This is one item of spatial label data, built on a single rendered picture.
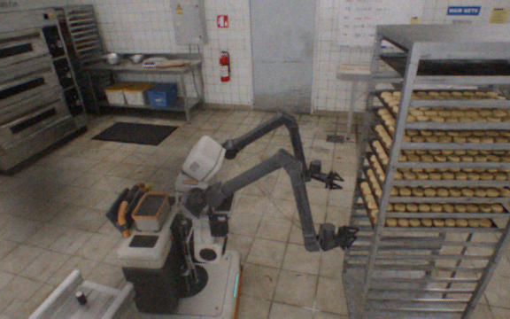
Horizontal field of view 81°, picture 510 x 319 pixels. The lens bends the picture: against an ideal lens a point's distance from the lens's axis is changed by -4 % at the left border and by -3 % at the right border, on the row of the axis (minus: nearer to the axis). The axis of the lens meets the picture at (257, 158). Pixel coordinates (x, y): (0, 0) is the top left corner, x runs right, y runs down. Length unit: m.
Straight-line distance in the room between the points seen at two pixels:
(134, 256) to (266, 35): 4.13
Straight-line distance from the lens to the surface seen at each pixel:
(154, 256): 1.76
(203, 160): 1.50
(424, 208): 1.66
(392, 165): 1.38
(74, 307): 1.64
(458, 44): 1.28
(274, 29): 5.18
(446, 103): 1.37
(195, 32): 5.36
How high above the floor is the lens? 2.01
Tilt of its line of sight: 30 degrees down
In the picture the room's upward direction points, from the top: 2 degrees counter-clockwise
